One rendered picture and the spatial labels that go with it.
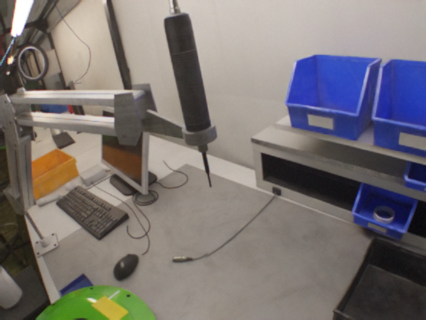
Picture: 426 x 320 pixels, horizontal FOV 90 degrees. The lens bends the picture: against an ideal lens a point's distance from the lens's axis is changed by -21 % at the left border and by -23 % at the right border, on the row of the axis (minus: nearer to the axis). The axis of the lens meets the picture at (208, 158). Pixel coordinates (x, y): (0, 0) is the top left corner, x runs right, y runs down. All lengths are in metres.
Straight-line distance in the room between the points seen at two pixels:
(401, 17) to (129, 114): 0.68
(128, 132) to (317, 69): 0.61
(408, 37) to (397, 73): 0.10
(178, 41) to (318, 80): 0.58
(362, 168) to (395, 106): 0.20
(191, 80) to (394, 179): 0.57
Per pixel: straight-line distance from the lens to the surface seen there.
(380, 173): 0.75
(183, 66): 0.36
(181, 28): 0.35
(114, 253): 0.93
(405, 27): 0.79
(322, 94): 0.87
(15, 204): 1.00
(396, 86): 0.79
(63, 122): 0.56
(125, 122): 0.43
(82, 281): 0.90
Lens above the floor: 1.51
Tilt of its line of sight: 27 degrees down
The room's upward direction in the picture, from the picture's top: 11 degrees counter-clockwise
